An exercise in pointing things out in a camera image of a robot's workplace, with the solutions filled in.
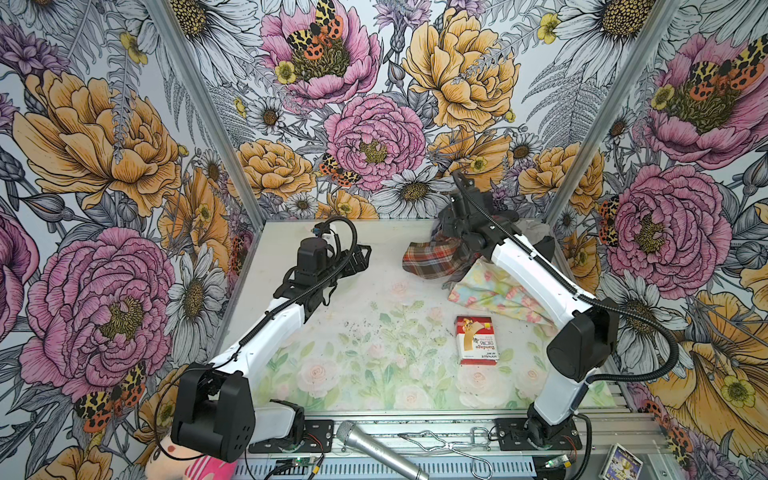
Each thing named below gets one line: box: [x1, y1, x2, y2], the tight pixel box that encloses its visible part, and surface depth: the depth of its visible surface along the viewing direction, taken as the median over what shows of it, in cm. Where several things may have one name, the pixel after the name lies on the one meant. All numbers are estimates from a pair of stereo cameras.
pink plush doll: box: [133, 421, 238, 480], surface depth 66 cm
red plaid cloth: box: [402, 235, 481, 279], surface depth 93 cm
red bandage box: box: [454, 316, 499, 366], surface depth 89 cm
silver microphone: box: [336, 420, 430, 480], surface depth 72 cm
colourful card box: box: [598, 442, 644, 480], surface depth 71 cm
